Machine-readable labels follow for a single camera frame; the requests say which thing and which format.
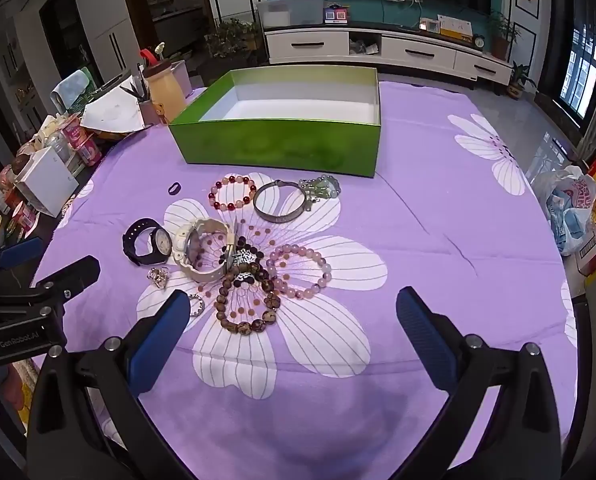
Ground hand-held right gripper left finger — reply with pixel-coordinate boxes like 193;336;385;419
25;289;194;480

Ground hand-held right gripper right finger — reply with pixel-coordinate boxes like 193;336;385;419
395;286;564;480

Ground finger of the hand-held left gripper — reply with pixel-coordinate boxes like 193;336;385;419
35;255;101;311
0;237;45;273

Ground black wristwatch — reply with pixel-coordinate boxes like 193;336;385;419
122;218;173;266

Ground beige wristwatch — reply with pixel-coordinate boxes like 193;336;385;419
172;217;236;283

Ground brown bead bracelet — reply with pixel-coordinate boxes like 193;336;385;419
215;269;281;336

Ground black and white bead bracelet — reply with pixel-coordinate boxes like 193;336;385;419
225;245;264;288

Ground pale pink bead bracelet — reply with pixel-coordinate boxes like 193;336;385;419
268;244;332;300

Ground silver metal bangle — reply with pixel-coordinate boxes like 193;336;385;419
253;179;309;223

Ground red and pink bead bracelet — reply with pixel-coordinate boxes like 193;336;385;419
208;173;257;212

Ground green bead bracelet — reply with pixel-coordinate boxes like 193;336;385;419
298;175;342;203

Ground green cardboard box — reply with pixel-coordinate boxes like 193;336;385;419
168;66;382;180

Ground person's left hand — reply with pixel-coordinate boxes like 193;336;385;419
0;364;31;422

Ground purple floral tablecloth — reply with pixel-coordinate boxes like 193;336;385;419
30;80;579;480

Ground pink snack cups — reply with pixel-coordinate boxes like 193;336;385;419
60;115;101;166

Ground white paper plate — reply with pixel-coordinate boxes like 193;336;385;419
80;87;146;133

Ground teal towel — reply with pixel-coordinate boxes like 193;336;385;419
52;69;91;111

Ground white plastic bag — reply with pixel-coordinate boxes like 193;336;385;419
530;165;596;256

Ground beige jar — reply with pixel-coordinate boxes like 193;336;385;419
142;60;186;121

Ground small potted plant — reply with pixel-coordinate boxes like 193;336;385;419
505;62;536;100

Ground dark display cabinet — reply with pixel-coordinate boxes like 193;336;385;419
128;0;214;61

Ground bushy potted plant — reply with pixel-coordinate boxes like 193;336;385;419
205;17;264;61

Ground white television cabinet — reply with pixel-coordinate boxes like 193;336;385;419
264;22;514;92

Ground window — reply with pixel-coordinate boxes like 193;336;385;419
558;25;596;111

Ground tall potted plant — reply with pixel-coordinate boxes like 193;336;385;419
488;10;521;61

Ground yellow and white box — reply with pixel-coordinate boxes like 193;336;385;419
437;14;474;40

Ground clear plastic storage bin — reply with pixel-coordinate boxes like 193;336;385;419
256;0;326;29

